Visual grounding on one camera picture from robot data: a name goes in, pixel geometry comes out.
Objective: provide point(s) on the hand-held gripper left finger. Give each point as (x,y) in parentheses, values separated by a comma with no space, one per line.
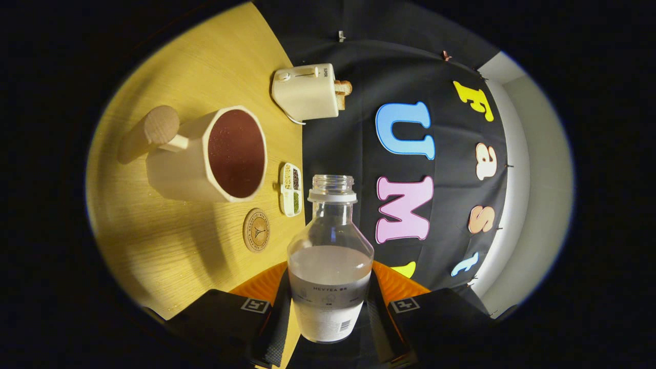
(274,333)

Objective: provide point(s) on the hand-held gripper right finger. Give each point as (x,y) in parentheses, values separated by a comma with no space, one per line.
(382,333)

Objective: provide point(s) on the clear plastic juice bottle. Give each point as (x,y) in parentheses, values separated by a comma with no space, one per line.
(330,287)

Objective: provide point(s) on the round wooden coaster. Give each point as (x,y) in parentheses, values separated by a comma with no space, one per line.
(256,229)

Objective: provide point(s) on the white divided seasoning dish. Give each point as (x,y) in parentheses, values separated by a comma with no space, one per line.
(290,189)

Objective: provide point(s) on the wooden table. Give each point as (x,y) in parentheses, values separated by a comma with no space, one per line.
(154,246)

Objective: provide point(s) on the toast slice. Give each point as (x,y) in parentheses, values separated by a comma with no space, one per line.
(340,101)
(344,87)

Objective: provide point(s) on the cream white toaster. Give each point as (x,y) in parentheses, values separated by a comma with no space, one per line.
(307,92)

